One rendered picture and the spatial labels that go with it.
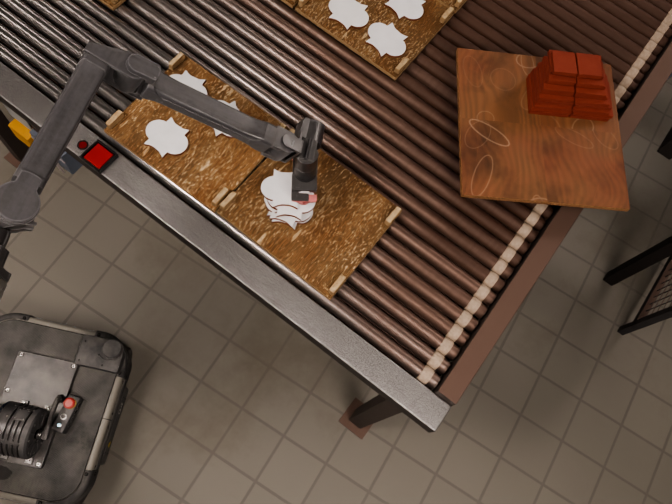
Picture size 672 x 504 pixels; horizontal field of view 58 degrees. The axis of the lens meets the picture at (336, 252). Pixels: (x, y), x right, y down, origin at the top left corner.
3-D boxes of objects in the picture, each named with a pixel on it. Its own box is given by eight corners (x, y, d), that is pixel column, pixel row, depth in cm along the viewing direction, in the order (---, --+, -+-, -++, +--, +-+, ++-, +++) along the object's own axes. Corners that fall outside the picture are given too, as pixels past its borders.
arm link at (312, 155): (293, 159, 150) (316, 164, 150) (299, 135, 152) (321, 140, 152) (292, 172, 156) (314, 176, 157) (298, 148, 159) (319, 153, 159)
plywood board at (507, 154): (626, 211, 179) (630, 209, 177) (460, 197, 174) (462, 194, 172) (608, 68, 195) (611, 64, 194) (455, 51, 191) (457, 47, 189)
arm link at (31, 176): (82, 45, 133) (93, 23, 125) (140, 80, 139) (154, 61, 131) (-21, 222, 116) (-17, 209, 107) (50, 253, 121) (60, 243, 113)
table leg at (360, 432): (361, 439, 247) (409, 426, 167) (338, 421, 249) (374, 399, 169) (378, 415, 251) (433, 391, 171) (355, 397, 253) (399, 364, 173)
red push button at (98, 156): (100, 171, 175) (98, 169, 174) (84, 159, 176) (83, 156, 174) (114, 156, 177) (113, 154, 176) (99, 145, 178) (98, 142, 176)
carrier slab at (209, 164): (214, 213, 174) (214, 211, 173) (104, 132, 179) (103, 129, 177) (289, 130, 186) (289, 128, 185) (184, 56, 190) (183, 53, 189)
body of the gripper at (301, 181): (316, 159, 165) (318, 145, 158) (316, 193, 162) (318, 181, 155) (292, 158, 165) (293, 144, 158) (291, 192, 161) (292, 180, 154)
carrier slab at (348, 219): (329, 300, 170) (330, 299, 168) (216, 212, 175) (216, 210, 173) (401, 212, 181) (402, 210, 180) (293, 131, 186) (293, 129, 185)
